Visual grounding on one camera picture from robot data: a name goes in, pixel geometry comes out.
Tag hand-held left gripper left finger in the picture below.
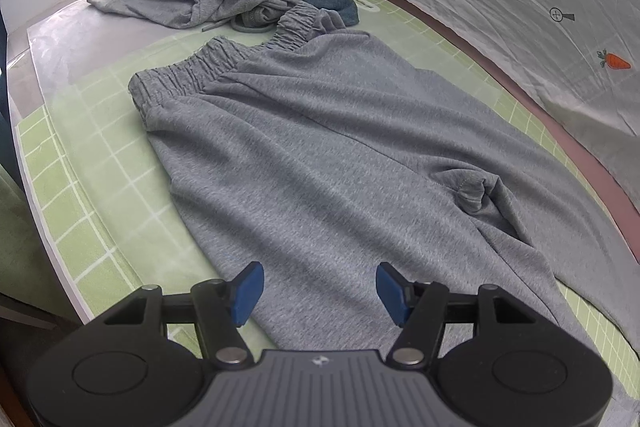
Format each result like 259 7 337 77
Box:
100 261 266 370

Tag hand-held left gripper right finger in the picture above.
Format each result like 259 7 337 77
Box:
375 261 542 370

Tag grey pants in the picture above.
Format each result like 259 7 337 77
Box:
127 4 640 427

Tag green grid mat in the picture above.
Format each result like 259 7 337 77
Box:
14 0 640 408

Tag translucent plastic sheet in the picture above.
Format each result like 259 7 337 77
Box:
14 0 281 308

